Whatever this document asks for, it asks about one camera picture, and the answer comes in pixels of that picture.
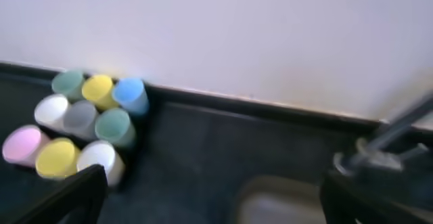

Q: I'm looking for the grey cup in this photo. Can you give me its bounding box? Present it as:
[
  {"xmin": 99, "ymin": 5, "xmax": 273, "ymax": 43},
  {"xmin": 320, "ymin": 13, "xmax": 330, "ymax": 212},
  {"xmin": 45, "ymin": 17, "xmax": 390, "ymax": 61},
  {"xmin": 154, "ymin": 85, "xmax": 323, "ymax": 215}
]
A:
[{"xmin": 62, "ymin": 99, "xmax": 99, "ymax": 141}]

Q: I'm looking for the green cup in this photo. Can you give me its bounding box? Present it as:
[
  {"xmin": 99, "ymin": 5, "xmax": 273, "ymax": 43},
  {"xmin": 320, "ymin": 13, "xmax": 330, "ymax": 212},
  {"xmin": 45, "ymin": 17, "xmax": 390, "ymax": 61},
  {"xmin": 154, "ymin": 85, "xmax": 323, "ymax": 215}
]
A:
[
  {"xmin": 51, "ymin": 68, "xmax": 86, "ymax": 102},
  {"xmin": 94, "ymin": 107, "xmax": 137, "ymax": 149}
]

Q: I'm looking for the pink cup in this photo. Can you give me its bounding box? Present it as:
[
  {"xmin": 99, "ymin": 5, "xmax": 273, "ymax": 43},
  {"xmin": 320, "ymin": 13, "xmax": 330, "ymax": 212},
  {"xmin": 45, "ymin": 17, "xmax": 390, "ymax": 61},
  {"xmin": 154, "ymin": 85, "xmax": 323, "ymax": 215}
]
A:
[{"xmin": 1, "ymin": 124, "xmax": 51, "ymax": 168}]

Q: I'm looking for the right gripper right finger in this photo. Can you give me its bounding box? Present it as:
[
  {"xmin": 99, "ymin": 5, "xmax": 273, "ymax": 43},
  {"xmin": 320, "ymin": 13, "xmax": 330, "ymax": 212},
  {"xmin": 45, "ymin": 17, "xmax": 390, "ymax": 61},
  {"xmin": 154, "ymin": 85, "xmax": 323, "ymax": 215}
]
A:
[{"xmin": 319, "ymin": 171, "xmax": 433, "ymax": 224}]

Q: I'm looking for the black tray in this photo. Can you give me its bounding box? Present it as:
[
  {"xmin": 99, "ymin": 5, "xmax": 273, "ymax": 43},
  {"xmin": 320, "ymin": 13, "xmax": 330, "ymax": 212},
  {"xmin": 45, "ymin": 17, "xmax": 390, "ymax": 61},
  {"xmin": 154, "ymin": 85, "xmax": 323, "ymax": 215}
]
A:
[{"xmin": 0, "ymin": 70, "xmax": 154, "ymax": 193}]

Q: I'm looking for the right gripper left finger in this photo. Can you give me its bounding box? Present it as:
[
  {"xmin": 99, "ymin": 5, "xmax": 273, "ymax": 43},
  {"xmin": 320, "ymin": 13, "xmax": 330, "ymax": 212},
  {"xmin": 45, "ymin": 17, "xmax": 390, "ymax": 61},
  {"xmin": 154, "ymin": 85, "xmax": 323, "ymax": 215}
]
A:
[{"xmin": 13, "ymin": 164, "xmax": 109, "ymax": 224}]

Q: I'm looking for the steel tap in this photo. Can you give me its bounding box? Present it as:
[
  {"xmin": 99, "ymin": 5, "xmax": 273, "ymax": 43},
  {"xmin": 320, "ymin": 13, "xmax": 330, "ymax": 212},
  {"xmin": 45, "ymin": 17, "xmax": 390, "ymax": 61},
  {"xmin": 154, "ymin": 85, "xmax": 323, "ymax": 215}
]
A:
[{"xmin": 332, "ymin": 93, "xmax": 433, "ymax": 179}]

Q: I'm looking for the yellow cup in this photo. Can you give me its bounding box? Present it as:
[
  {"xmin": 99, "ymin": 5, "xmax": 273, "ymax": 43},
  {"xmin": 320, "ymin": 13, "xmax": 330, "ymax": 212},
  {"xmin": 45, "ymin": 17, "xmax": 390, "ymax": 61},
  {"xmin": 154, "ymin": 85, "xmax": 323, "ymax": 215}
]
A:
[
  {"xmin": 81, "ymin": 74, "xmax": 118, "ymax": 112},
  {"xmin": 35, "ymin": 137, "xmax": 81, "ymax": 181}
]

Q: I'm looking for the blue cup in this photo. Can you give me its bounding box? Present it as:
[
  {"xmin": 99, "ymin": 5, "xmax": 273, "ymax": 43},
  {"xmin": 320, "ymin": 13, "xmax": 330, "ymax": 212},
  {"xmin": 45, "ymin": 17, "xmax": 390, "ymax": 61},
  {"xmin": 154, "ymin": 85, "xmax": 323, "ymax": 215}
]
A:
[{"xmin": 111, "ymin": 77, "xmax": 150, "ymax": 117}]

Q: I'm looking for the steel sink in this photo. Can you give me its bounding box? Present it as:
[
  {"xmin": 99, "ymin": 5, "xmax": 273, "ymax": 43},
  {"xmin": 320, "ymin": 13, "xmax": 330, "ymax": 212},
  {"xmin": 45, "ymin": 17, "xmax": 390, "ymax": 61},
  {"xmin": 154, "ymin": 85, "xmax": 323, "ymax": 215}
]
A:
[{"xmin": 233, "ymin": 175, "xmax": 433, "ymax": 224}]

